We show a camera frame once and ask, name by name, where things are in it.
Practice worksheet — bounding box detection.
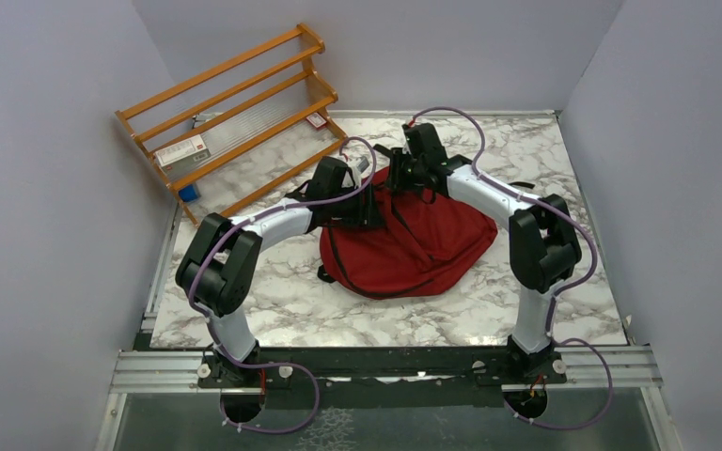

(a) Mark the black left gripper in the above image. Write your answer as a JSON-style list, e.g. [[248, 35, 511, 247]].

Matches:
[[327, 182, 386, 227]]

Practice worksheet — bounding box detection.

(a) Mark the red student backpack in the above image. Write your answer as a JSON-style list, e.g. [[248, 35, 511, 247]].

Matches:
[[317, 167, 498, 300]]

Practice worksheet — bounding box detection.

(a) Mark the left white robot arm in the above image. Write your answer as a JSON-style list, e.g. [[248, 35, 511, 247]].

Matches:
[[175, 157, 375, 386]]

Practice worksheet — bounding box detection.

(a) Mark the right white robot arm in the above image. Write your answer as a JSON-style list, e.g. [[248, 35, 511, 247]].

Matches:
[[386, 123, 582, 382]]

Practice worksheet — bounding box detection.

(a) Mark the orange wooden shelf rack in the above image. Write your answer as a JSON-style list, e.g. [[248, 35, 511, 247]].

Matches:
[[115, 23, 347, 226]]

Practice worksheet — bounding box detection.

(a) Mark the blue small object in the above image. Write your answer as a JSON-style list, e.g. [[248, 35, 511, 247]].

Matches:
[[178, 183, 200, 203]]

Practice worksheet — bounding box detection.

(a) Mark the white red small box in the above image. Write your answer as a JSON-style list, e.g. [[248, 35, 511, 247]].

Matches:
[[154, 134, 211, 173]]

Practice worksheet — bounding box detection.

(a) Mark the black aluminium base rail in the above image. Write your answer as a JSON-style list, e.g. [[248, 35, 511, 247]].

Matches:
[[110, 346, 664, 410]]

